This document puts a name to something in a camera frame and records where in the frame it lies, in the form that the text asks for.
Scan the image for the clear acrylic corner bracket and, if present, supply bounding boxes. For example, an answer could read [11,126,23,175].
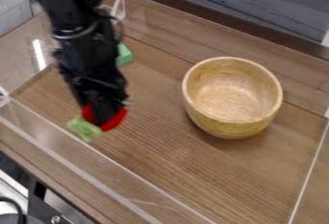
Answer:
[99,0,126,24]

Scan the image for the black table leg frame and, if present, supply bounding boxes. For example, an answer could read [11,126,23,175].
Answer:
[27,180,74,224]

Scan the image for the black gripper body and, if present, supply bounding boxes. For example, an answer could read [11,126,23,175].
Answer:
[54,32,129,107]

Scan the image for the red plush strawberry toy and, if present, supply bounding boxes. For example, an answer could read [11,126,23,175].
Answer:
[67,103,128,143]

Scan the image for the clear acrylic tray wall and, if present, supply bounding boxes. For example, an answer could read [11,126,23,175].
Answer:
[0,89,214,224]

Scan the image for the light wooden bowl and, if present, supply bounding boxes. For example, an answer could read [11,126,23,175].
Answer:
[181,57,284,139]

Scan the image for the green rectangular block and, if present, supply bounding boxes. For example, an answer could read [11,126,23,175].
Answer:
[116,43,134,66]

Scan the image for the black cable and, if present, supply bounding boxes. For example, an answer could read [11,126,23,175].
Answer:
[0,196,29,224]

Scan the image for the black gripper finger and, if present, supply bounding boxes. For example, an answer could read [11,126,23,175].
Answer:
[89,90,120,125]

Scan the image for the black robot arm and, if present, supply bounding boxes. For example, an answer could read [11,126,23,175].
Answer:
[37,0,129,131]

